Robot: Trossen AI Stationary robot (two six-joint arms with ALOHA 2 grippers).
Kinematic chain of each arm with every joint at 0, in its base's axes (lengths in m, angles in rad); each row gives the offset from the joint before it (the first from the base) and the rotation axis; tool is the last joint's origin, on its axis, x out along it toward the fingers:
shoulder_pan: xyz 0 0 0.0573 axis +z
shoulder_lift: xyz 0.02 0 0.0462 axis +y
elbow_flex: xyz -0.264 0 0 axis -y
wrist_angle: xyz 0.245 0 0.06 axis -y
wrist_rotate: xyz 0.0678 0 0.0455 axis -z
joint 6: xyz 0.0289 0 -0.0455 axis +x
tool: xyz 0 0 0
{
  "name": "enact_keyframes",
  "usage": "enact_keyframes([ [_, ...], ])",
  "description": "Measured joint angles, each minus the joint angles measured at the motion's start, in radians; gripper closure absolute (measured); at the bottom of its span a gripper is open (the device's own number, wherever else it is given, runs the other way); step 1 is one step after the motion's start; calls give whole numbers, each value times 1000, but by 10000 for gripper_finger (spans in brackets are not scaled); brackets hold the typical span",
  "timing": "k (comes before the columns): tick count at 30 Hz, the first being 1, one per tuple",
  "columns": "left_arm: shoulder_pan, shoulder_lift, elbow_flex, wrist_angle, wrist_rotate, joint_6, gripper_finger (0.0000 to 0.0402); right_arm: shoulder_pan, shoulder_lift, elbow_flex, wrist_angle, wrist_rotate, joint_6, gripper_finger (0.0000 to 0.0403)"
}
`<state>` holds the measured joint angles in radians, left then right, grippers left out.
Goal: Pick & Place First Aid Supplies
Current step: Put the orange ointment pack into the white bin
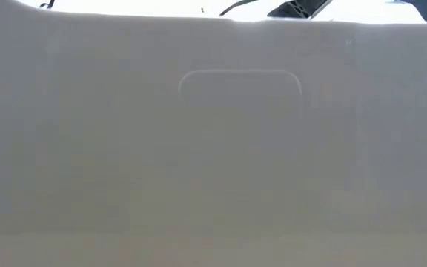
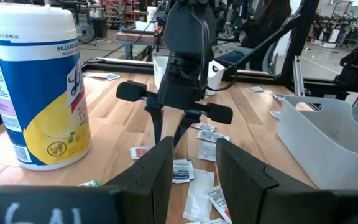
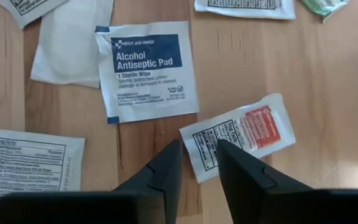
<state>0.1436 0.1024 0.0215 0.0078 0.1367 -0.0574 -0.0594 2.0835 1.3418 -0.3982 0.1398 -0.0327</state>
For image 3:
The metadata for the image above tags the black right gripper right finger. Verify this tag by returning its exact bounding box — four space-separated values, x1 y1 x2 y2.
216 139 315 224

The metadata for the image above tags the green packet corner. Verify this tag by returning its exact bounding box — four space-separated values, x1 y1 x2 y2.
299 0 351 23

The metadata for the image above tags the plain white packet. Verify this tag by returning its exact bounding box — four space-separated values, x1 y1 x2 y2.
30 0 115 90

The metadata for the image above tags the alcohol antiseptic pad packet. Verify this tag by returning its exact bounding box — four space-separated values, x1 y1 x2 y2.
94 21 201 125

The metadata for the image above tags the white drug facts packet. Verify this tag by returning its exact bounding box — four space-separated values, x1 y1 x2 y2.
0 128 86 216
193 0 297 21
0 0 69 29

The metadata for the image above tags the red antibiotic ointment packet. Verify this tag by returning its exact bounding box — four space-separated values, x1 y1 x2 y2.
179 92 297 184

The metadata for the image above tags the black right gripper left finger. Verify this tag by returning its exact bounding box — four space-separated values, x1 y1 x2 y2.
112 139 183 224

